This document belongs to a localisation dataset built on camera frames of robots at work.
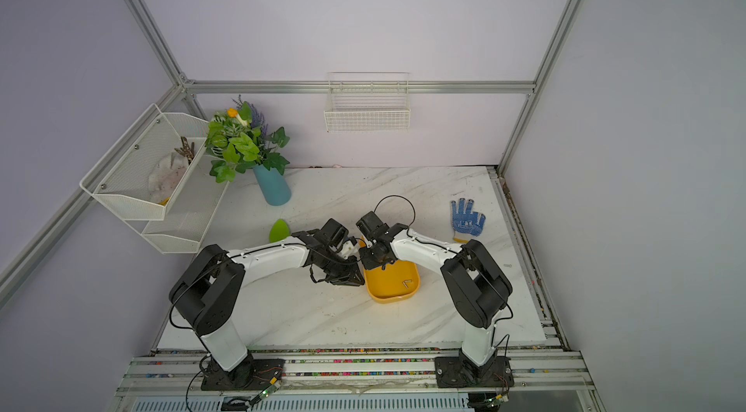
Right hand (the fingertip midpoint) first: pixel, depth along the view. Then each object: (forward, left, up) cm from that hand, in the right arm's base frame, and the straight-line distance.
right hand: (373, 261), depth 92 cm
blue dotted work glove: (+16, -34, -3) cm, 37 cm away
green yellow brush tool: (+13, +34, -2) cm, 36 cm away
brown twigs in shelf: (+21, +53, +30) cm, 65 cm away
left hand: (-8, +3, +2) cm, 8 cm away
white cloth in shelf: (+12, +56, +28) cm, 64 cm away
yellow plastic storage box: (-6, -8, -2) cm, 10 cm away
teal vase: (+28, +37, +6) cm, 47 cm away
